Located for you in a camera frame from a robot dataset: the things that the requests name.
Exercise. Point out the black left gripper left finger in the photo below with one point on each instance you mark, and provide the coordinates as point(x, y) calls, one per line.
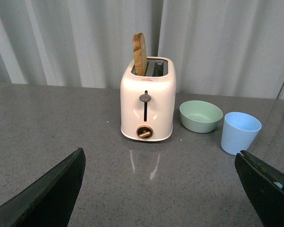
point(49, 201)

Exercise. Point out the light blue cup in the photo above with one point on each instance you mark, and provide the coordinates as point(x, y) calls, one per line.
point(239, 131)

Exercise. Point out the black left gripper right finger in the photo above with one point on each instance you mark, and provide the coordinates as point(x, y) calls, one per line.
point(264, 186)

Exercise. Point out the cream white toaster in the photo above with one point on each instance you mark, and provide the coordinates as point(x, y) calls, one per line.
point(147, 102)

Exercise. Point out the toasted bread slice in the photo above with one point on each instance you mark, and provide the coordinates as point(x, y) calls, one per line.
point(140, 56)

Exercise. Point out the green bowl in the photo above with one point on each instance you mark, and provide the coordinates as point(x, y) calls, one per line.
point(200, 116)

